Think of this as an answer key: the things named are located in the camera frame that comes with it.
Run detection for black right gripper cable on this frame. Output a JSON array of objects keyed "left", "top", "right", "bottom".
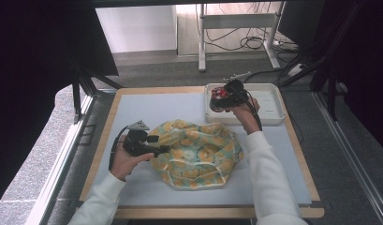
[{"left": 232, "top": 85, "right": 264, "bottom": 132}]

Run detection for fruit print cloth bag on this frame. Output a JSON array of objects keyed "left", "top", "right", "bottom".
[{"left": 148, "top": 119, "right": 245, "bottom": 190}]

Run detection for white power strip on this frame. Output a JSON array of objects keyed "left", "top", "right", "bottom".
[{"left": 287, "top": 63, "right": 306, "bottom": 78}]

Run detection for black floor cables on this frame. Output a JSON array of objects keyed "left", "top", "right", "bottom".
[{"left": 204, "top": 3, "right": 301, "bottom": 53}]

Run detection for black stand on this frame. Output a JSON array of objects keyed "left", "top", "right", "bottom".
[
  {"left": 69, "top": 60, "right": 125, "bottom": 124},
  {"left": 278, "top": 0, "right": 366, "bottom": 121}
]

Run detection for person's right hand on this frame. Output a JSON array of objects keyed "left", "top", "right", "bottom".
[{"left": 230, "top": 97, "right": 261, "bottom": 136}]

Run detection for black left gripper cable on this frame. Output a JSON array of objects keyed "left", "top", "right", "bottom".
[{"left": 108, "top": 125, "right": 130, "bottom": 172}]

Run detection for person's left hand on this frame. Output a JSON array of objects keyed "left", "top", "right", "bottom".
[{"left": 109, "top": 134, "right": 155, "bottom": 183}]

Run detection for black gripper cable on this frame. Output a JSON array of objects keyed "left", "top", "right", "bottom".
[
  {"left": 232, "top": 85, "right": 264, "bottom": 132},
  {"left": 108, "top": 125, "right": 130, "bottom": 172}
]

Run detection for white table mat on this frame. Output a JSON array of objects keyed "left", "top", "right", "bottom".
[{"left": 94, "top": 92, "right": 313, "bottom": 207}]

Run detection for white plastic tray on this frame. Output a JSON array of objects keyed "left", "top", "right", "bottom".
[{"left": 203, "top": 82, "right": 287, "bottom": 127}]

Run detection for aluminium frame rail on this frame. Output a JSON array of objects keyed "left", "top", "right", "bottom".
[
  {"left": 24, "top": 88, "right": 118, "bottom": 225},
  {"left": 312, "top": 90, "right": 383, "bottom": 225}
]

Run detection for white desk frame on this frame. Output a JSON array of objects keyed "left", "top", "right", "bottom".
[{"left": 197, "top": 2, "right": 287, "bottom": 73}]

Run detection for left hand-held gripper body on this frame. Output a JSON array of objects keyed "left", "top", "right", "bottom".
[{"left": 122, "top": 119, "right": 162, "bottom": 158}]

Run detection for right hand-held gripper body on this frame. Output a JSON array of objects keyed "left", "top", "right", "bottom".
[{"left": 218, "top": 71, "right": 253, "bottom": 111}]

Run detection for dark curtain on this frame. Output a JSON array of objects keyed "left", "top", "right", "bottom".
[
  {"left": 314, "top": 0, "right": 383, "bottom": 148},
  {"left": 0, "top": 0, "right": 120, "bottom": 211}
]

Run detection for small red and white object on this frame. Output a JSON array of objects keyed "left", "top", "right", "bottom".
[{"left": 210, "top": 86, "right": 229, "bottom": 101}]

